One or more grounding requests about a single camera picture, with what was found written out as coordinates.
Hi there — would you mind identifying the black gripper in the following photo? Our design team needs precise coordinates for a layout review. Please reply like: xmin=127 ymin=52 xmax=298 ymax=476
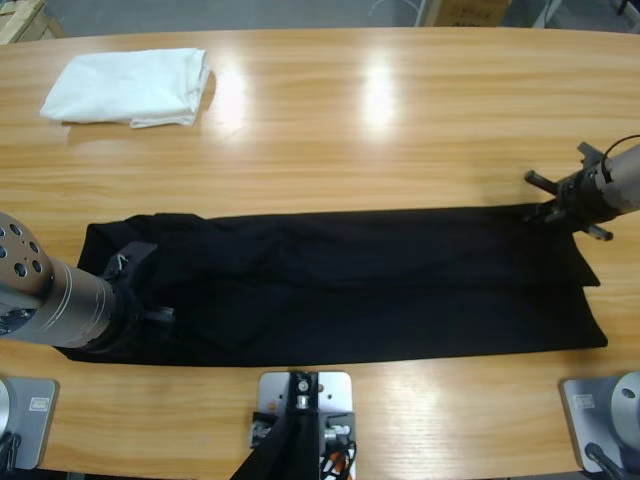
xmin=94 ymin=279 xmax=176 ymax=351
xmin=522 ymin=169 xmax=615 ymax=242

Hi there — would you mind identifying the black polo shirt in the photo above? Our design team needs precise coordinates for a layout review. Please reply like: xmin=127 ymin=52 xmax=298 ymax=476
xmin=57 ymin=202 xmax=609 ymax=369

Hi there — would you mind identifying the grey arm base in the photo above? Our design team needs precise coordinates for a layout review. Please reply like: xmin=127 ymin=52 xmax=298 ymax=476
xmin=558 ymin=369 xmax=640 ymax=474
xmin=0 ymin=377 xmax=60 ymax=471

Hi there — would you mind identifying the grey metal leg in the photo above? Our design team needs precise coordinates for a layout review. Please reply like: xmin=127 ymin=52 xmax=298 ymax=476
xmin=529 ymin=0 xmax=564 ymax=29

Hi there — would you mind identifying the brown cardboard box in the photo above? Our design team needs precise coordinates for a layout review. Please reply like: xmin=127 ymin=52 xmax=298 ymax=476
xmin=429 ymin=0 xmax=511 ymax=26

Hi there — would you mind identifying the white folded garment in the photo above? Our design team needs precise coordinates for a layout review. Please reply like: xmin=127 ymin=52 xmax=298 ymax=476
xmin=39 ymin=47 xmax=214 ymax=130

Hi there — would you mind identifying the wooden pallet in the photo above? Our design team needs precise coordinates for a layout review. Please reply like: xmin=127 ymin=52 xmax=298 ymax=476
xmin=0 ymin=0 xmax=66 ymax=44

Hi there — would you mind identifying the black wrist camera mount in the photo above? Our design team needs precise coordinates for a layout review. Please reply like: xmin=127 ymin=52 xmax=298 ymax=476
xmin=576 ymin=141 xmax=607 ymax=169
xmin=102 ymin=241 xmax=160 ymax=289

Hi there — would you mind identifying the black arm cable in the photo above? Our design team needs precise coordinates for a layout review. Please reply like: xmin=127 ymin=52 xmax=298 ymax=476
xmin=602 ymin=133 xmax=640 ymax=166

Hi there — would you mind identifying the dark camera post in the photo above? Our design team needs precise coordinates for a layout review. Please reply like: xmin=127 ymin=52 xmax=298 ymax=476
xmin=233 ymin=370 xmax=321 ymax=480

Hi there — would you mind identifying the white mount block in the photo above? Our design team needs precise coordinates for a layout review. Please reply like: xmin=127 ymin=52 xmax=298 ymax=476
xmin=249 ymin=370 xmax=357 ymax=480

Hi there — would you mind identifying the black base cable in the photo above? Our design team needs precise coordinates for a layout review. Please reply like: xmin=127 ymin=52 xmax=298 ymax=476
xmin=583 ymin=442 xmax=624 ymax=474
xmin=0 ymin=432 xmax=22 ymax=471

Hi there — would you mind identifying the orange black cable bundle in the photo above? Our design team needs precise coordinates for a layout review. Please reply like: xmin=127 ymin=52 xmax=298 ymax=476
xmin=319 ymin=439 xmax=357 ymax=480

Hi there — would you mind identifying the white wire frame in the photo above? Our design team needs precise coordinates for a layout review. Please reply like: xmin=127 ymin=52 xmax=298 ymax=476
xmin=368 ymin=0 xmax=426 ymax=26

